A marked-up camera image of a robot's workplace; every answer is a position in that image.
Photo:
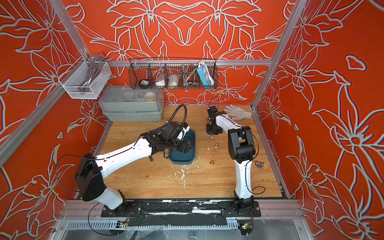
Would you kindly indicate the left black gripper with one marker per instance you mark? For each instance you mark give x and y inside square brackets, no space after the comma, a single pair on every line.
[186,146]

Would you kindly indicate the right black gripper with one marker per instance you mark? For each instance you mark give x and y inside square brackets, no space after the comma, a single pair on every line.
[209,131]

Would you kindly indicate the teal plastic storage box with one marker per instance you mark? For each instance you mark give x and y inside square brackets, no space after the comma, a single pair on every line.
[185,155]

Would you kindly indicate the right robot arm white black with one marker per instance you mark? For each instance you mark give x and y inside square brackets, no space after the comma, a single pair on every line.
[242,149]

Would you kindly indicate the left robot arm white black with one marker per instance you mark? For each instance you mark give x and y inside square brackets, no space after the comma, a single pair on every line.
[92,170]

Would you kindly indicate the light blue box in basket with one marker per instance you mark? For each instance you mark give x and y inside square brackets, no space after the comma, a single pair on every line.
[205,76]

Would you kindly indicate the grey lidded storage container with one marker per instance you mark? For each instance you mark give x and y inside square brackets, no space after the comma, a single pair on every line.
[123,104]

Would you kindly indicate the white work glove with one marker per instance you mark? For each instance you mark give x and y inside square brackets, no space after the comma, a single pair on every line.
[237,113]

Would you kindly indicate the small metal clamp on table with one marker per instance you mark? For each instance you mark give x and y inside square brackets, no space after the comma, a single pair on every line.
[259,164]

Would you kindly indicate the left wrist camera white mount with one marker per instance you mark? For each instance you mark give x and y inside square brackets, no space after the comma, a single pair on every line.
[183,133]

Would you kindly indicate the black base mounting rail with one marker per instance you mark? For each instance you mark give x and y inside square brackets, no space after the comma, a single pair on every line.
[184,212]

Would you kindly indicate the black wire wall basket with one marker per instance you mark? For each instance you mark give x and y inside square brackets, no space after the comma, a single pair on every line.
[169,73]

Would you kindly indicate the clear plastic wall bin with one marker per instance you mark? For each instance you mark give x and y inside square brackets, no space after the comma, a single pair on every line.
[88,78]

